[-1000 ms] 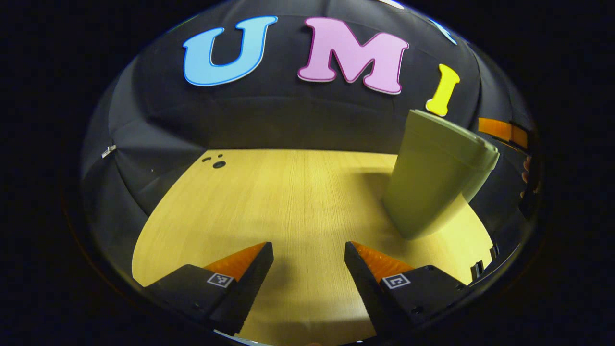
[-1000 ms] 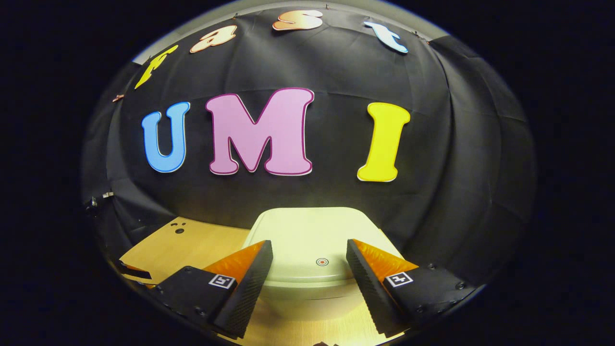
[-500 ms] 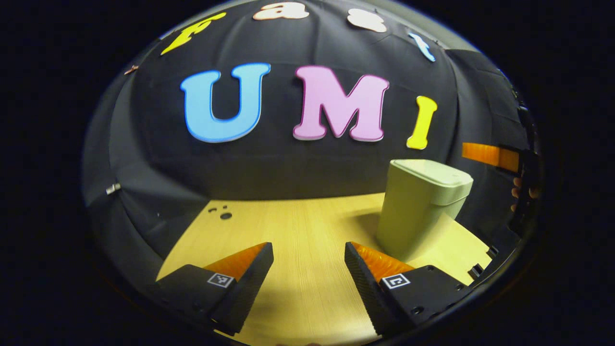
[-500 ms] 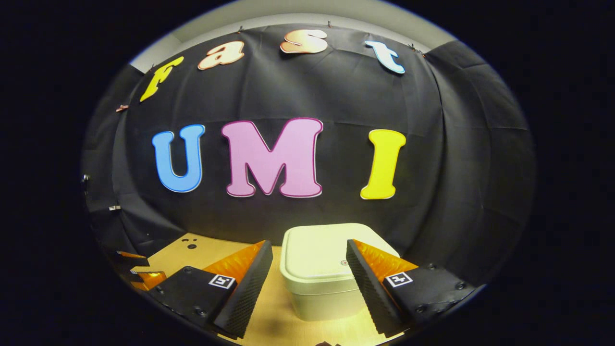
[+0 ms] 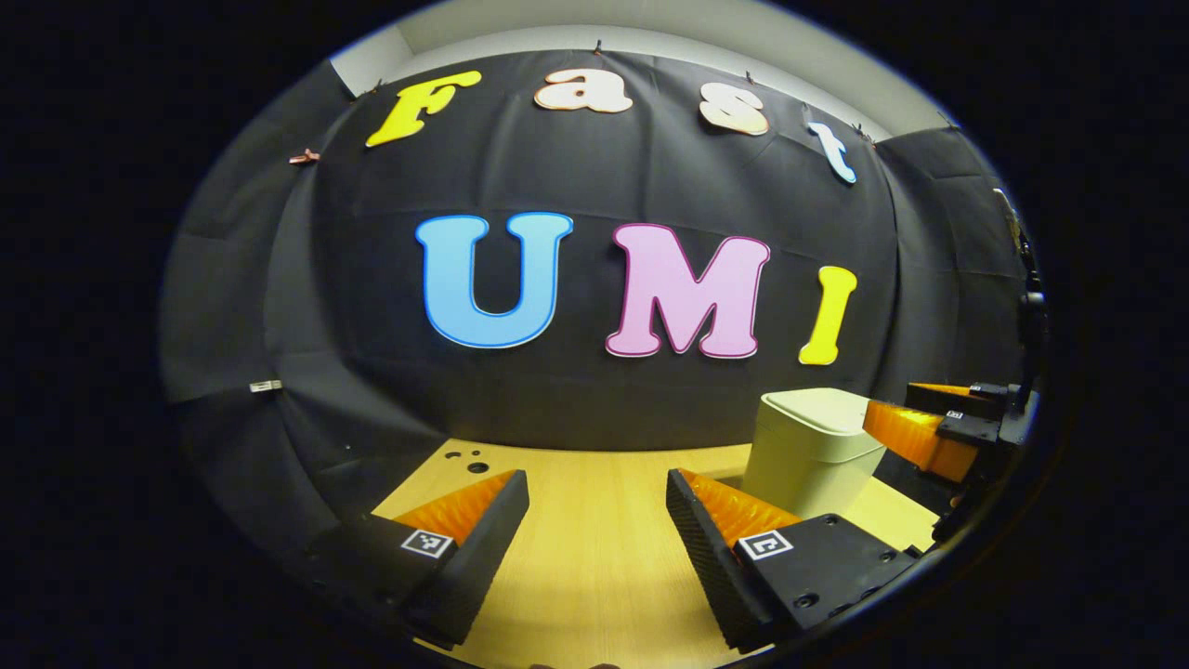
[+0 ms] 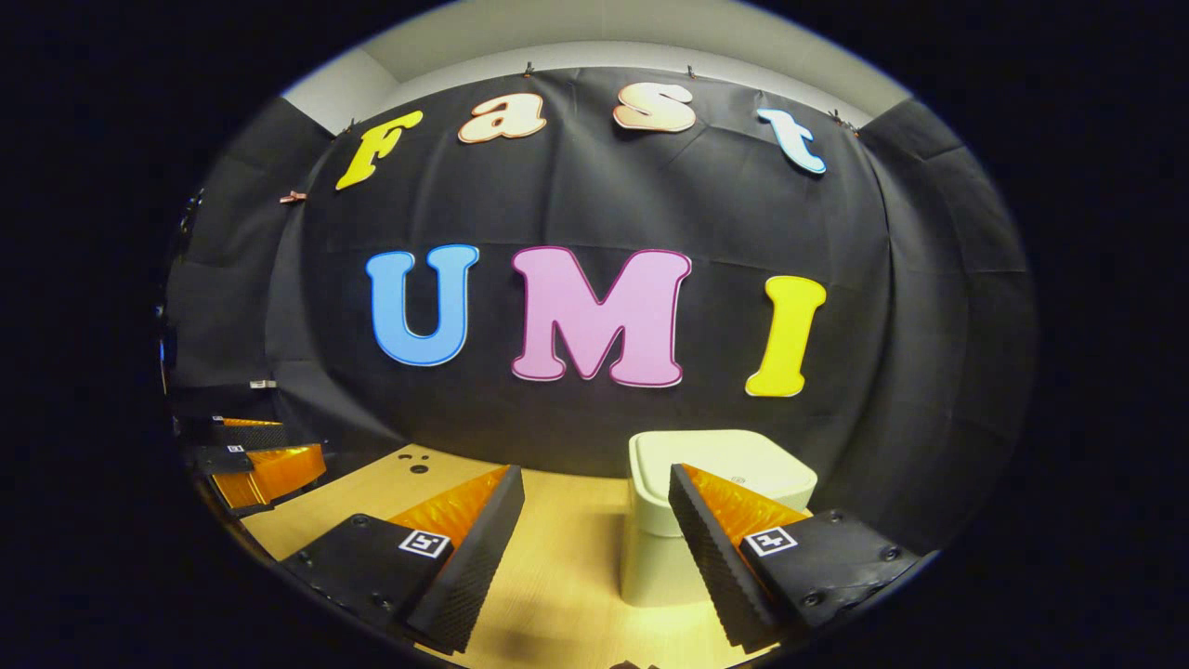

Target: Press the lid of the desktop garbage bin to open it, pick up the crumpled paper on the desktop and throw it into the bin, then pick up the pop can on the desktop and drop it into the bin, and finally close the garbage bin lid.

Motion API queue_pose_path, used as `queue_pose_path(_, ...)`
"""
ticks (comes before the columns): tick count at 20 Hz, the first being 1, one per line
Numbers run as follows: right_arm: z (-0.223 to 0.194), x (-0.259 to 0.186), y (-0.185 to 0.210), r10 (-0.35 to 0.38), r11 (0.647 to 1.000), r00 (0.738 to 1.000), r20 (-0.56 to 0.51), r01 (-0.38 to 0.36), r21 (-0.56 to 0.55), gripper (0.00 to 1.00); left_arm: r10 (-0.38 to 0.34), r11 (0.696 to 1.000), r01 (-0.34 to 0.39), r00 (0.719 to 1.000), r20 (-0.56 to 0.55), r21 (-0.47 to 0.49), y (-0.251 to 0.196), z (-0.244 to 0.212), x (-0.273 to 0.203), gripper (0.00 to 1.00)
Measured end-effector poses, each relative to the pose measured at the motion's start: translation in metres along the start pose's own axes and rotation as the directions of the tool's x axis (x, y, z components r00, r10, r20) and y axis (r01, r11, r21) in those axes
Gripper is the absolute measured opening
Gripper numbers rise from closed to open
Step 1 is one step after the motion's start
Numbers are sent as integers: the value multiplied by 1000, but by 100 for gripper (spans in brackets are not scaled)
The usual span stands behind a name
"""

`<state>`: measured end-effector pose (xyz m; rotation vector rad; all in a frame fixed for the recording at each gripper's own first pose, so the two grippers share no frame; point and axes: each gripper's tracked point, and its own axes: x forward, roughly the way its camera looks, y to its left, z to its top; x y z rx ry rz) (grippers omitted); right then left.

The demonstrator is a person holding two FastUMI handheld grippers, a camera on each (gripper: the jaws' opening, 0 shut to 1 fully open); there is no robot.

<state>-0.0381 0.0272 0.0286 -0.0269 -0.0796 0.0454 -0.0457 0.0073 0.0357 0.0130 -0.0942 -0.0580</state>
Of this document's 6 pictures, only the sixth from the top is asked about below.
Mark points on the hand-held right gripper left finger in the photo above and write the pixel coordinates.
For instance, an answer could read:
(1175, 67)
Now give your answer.
(474, 567)

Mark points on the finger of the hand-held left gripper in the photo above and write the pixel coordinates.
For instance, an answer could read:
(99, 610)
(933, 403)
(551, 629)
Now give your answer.
(269, 474)
(260, 435)

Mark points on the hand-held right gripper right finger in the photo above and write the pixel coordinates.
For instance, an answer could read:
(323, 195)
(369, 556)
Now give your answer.
(715, 567)

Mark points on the pale green desktop garbage bin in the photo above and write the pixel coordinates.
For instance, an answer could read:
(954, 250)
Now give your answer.
(650, 557)

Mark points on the wooden desktop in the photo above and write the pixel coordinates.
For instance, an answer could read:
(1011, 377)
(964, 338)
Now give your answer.
(567, 557)

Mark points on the red cloth clip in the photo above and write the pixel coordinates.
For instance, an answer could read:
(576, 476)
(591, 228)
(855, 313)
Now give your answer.
(293, 197)

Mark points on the black backdrop cloth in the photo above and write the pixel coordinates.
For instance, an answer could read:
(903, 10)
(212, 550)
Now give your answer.
(725, 214)

